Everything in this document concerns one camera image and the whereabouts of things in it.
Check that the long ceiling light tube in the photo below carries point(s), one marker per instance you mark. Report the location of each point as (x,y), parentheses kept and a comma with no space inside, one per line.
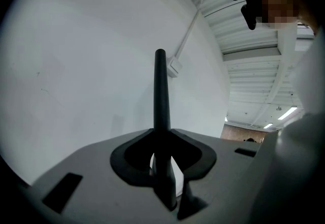
(267,125)
(287,112)

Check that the person's white shirt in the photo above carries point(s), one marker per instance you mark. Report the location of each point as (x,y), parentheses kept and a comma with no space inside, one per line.
(311,78)

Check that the person's head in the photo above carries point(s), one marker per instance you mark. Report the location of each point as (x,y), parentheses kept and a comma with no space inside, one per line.
(281,4)

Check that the black head-worn camera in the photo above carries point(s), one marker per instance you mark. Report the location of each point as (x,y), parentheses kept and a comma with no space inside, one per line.
(251,4)

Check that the white wall junction box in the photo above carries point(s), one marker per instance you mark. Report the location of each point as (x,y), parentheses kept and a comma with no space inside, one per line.
(174,66)

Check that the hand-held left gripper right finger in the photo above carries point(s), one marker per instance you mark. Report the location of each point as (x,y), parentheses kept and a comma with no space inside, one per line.
(165,106)

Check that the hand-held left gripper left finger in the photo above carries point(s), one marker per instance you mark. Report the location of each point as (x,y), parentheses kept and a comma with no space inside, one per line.
(158,106)

